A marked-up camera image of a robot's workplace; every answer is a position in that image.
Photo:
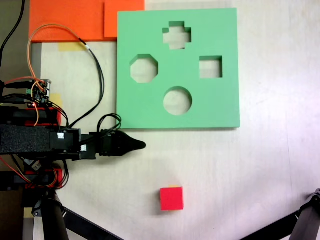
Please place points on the yellow tape by circuit board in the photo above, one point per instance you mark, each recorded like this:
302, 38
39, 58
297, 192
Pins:
57, 100

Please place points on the large orange flat block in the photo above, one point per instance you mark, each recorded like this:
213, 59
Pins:
65, 17

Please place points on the small orange flat block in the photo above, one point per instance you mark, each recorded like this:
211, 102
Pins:
125, 15

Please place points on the green shape sorter board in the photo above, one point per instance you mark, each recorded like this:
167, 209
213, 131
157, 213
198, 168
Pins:
220, 105

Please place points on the red square block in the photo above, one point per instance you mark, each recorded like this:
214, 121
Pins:
171, 199

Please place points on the yellow tape at table edge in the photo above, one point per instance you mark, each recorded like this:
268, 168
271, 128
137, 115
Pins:
28, 212

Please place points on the black tripod leg with joint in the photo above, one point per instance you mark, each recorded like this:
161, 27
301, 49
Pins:
53, 220

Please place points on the yellow tape block marker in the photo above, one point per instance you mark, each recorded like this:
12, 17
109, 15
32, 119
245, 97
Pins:
173, 186

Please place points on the red and black table clamp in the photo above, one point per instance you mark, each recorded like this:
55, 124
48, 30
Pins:
56, 177
50, 117

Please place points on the black circuit board with chip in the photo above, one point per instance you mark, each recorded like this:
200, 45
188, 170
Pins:
33, 165

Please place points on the long yellow tape strip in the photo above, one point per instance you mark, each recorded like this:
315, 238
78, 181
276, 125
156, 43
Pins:
68, 46

